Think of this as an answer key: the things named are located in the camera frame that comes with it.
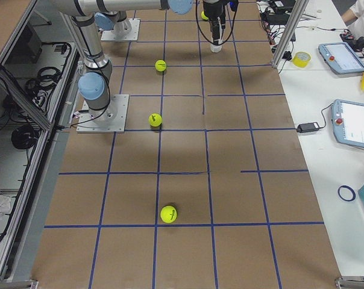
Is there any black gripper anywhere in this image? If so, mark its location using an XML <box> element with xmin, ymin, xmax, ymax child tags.
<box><xmin>203</xmin><ymin>0</ymin><xmax>226</xmax><ymax>45</ymax></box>

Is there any clear tennis ball can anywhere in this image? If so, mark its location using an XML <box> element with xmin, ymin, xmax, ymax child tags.
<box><xmin>210</xmin><ymin>43</ymin><xmax>222</xmax><ymax>53</ymax></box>

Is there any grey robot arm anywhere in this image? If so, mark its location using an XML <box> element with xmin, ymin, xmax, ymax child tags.
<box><xmin>94</xmin><ymin>1</ymin><xmax>238</xmax><ymax>53</ymax></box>
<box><xmin>52</xmin><ymin>1</ymin><xmax>181</xmax><ymax>124</ymax></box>

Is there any tennis ball near base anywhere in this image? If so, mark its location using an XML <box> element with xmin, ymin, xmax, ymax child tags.
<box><xmin>201</xmin><ymin>11</ymin><xmax>209</xmax><ymax>21</ymax></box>
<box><xmin>148</xmin><ymin>113</ymin><xmax>162</xmax><ymax>127</ymax></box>

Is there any centre Head tennis ball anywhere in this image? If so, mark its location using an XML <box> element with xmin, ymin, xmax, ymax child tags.
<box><xmin>154</xmin><ymin>60</ymin><xmax>167</xmax><ymax>72</ymax></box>

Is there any front Wilson tennis ball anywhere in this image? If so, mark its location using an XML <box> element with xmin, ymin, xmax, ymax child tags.
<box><xmin>160</xmin><ymin>205</ymin><xmax>177</xmax><ymax>223</ymax></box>

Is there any yellow tape roll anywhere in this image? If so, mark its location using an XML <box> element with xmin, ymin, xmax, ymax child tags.
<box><xmin>292</xmin><ymin>51</ymin><xmax>311</xmax><ymax>68</ymax></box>

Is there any far teach pendant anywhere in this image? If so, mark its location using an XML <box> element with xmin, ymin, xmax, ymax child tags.
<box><xmin>318</xmin><ymin>42</ymin><xmax>364</xmax><ymax>74</ymax></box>

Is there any teach pendant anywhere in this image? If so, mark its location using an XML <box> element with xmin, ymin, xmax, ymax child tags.
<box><xmin>331</xmin><ymin>99</ymin><xmax>364</xmax><ymax>148</ymax></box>
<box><xmin>318</xmin><ymin>42</ymin><xmax>364</xmax><ymax>74</ymax></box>

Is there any black power adapter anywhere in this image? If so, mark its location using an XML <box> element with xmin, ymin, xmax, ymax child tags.
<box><xmin>296</xmin><ymin>122</ymin><xmax>321</xmax><ymax>133</ymax></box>

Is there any near teach pendant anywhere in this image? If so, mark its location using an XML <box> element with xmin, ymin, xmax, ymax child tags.
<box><xmin>331</xmin><ymin>99</ymin><xmax>364</xmax><ymax>148</ymax></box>

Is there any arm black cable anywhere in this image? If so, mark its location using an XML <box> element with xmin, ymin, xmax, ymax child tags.
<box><xmin>195</xmin><ymin>0</ymin><xmax>234</xmax><ymax>45</ymax></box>

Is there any aluminium frame post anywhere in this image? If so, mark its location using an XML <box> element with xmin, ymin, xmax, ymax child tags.
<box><xmin>271</xmin><ymin>0</ymin><xmax>309</xmax><ymax>68</ymax></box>

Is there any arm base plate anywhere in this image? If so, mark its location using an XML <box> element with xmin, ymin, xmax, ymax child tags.
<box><xmin>101</xmin><ymin>18</ymin><xmax>140</xmax><ymax>42</ymax></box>
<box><xmin>76</xmin><ymin>95</ymin><xmax>129</xmax><ymax>133</ymax></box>

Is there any blue tape ring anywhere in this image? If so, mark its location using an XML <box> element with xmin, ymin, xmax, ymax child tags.
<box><xmin>337</xmin><ymin>185</ymin><xmax>357</xmax><ymax>202</ymax></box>

